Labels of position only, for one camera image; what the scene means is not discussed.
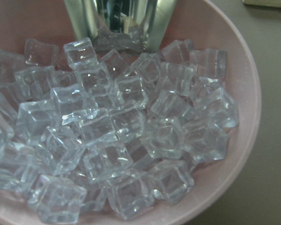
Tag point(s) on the steel ice scoop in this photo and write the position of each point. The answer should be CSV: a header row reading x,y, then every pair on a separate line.
x,y
134,25

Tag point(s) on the clear ice cubes pile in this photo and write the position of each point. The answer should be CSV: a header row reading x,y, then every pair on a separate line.
x,y
80,129

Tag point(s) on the pink bowl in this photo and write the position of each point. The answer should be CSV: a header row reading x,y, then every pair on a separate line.
x,y
209,28

